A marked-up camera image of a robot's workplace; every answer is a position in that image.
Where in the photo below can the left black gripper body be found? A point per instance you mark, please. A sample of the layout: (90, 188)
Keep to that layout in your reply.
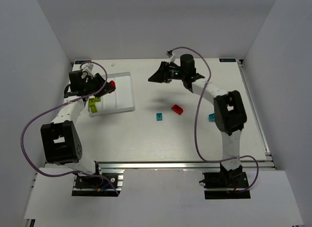
(98, 83)

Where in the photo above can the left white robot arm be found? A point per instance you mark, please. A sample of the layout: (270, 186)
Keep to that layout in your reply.
(60, 139)

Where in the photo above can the blue corner label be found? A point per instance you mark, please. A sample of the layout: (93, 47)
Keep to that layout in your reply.
(227, 60)
(80, 62)

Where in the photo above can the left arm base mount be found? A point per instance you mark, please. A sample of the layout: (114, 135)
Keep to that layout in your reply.
(105, 184)

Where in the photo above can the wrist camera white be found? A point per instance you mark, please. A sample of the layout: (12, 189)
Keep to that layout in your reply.
(86, 69)
(171, 56)

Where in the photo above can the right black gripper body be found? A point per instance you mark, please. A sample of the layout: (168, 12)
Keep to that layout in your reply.
(165, 72)

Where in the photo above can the red sloped lego brick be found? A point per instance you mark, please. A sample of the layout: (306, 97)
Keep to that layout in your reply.
(177, 109)

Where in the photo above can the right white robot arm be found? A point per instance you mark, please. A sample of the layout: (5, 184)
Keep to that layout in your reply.
(229, 115)

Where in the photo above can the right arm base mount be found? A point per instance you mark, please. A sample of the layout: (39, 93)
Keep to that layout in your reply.
(216, 189)

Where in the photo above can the red long lego brick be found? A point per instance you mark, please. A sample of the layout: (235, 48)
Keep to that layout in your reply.
(112, 86)

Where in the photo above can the right blue corner label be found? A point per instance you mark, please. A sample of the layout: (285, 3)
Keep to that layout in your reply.
(227, 60)

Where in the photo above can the left blue corner label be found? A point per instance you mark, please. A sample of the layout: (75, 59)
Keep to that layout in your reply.
(80, 62)

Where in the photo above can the small blue lego brick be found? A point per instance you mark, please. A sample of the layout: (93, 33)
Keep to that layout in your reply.
(159, 117)

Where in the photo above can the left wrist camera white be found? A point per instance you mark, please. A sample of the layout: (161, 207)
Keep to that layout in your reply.
(86, 69)

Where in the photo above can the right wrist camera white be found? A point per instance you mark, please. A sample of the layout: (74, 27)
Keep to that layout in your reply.
(171, 56)

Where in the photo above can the large teal lego brick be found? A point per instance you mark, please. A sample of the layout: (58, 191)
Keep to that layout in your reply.
(211, 117)

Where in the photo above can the white divided sorting tray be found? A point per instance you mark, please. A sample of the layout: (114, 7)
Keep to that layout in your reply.
(121, 100)

